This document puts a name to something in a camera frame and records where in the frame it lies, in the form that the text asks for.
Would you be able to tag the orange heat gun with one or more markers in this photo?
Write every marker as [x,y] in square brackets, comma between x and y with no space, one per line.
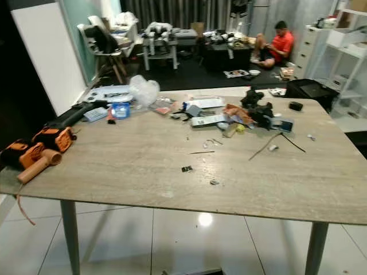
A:
[34,157]

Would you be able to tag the orange black power tool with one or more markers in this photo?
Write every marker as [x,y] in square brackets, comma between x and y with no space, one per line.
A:
[54,138]

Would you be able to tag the white board panel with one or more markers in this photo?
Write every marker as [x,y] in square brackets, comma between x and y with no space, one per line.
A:
[49,54]

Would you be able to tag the small grey blue box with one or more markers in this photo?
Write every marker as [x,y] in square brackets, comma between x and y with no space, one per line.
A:
[95,114]

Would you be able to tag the white plastic tray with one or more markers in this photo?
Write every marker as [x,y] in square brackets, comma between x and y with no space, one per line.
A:
[106,93]

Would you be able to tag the blue white cup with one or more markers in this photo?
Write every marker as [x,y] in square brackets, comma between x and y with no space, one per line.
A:
[121,110]

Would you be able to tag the grey metal table leg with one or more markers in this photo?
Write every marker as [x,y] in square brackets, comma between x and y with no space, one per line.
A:
[316,249]
[70,240]

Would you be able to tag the chair with black garment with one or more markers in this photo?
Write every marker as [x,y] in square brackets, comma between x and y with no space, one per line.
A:
[100,41]

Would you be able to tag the clear plastic bag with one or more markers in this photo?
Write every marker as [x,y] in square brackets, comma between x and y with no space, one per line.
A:
[143,90]

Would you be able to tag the pink snack packet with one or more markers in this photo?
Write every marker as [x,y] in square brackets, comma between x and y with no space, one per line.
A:
[161,106]

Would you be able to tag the small black scrap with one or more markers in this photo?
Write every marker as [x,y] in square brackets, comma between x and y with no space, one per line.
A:
[187,169]

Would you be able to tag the small white side table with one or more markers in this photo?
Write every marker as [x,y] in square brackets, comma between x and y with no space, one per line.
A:
[159,34]

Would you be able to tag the short black thin rod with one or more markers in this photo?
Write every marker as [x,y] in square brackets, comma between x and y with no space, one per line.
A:
[200,152]

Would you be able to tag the white flat box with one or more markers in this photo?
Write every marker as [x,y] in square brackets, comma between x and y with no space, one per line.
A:
[203,103]

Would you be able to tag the white long box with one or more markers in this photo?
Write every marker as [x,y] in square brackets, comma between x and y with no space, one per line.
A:
[209,120]

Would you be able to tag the grey curtain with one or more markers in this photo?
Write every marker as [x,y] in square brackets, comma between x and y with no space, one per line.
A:
[172,11]

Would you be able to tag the small grey scrap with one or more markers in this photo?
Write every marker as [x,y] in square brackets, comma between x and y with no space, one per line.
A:
[214,182]

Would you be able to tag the black low table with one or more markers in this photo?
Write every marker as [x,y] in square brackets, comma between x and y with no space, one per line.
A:
[223,54]

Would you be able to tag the orange crumpled wrapper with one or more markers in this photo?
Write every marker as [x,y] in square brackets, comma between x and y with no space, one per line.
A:
[238,113]

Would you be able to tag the small yellow ball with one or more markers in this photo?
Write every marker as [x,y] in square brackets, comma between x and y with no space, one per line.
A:
[240,128]

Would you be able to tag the black mechanical device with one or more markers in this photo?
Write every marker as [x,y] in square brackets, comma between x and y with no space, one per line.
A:
[259,112]

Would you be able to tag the white bowl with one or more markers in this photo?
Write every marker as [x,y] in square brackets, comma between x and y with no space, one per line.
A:
[254,72]

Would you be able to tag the small white scrap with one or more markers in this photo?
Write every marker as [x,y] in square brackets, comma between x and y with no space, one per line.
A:
[273,148]

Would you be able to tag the small blue grey device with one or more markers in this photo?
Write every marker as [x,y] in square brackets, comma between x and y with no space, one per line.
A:
[282,125]

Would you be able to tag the black thin stick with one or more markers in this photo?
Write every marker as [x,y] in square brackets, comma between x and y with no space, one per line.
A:
[292,143]

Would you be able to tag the small black box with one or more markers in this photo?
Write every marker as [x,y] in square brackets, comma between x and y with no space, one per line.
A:
[296,106]

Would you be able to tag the person in red shirt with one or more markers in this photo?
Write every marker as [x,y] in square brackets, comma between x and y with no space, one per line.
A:
[282,43]

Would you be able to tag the black suitcase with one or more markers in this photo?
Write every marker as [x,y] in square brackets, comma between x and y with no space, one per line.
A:
[309,90]

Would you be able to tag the white drawer cabinet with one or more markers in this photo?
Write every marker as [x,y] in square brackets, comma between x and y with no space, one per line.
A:
[312,48]

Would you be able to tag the white open shelf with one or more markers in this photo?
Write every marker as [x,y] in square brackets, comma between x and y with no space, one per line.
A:
[350,51]

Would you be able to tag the cardboard box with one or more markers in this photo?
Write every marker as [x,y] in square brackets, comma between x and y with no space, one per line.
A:
[358,6]

